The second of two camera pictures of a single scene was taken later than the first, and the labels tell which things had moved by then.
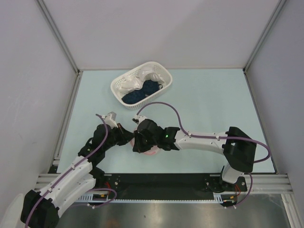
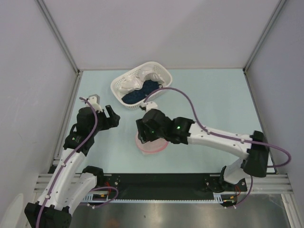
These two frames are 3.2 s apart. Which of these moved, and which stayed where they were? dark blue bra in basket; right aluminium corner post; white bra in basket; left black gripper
Moved: left black gripper
Stayed: right aluminium corner post; white bra in basket; dark blue bra in basket
